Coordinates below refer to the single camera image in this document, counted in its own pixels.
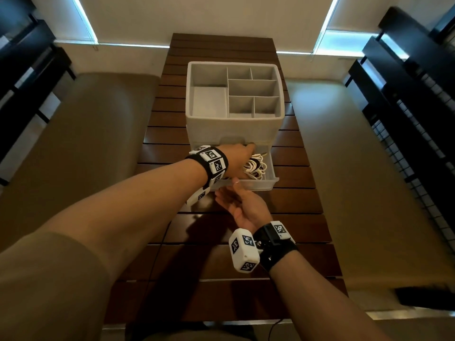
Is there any wooden slatted table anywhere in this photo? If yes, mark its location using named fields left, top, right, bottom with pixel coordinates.
left=103, top=33, right=348, bottom=325

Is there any white drawer organizer box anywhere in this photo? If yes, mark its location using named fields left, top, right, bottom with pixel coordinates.
left=184, top=61, right=286, bottom=192

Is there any black left wristband with markers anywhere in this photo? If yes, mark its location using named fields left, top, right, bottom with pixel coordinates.
left=185, top=145, right=229, bottom=190

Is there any black wristband with markers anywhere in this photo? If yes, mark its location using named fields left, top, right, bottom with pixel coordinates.
left=253, top=220, right=299, bottom=273
left=185, top=145, right=229, bottom=190

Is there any thin black camera wire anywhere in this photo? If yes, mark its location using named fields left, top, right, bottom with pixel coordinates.
left=266, top=317, right=285, bottom=341

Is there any wire mesh panel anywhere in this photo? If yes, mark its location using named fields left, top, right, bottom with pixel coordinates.
left=371, top=71, right=455, bottom=249

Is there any person's left hand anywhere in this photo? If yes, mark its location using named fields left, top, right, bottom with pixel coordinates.
left=217, top=142, right=256, bottom=180

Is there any person's left forearm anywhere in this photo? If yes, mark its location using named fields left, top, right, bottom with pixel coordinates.
left=35, top=158, right=209, bottom=281

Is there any black right wristband with markers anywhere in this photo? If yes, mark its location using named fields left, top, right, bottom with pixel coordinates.
left=253, top=220, right=299, bottom=273

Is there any person's right hand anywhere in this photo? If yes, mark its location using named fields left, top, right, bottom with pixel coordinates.
left=215, top=177, right=273, bottom=235

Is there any person's dark trouser leg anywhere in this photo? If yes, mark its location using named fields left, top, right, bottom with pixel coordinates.
left=124, top=321, right=256, bottom=341

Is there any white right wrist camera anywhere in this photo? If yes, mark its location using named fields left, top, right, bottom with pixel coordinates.
left=228, top=228, right=262, bottom=274

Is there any person's right forearm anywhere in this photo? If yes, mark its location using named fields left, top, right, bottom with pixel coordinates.
left=269, top=250, right=391, bottom=341

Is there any beige roller blind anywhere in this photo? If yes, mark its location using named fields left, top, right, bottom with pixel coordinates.
left=71, top=0, right=338, bottom=54
left=30, top=0, right=97, bottom=43

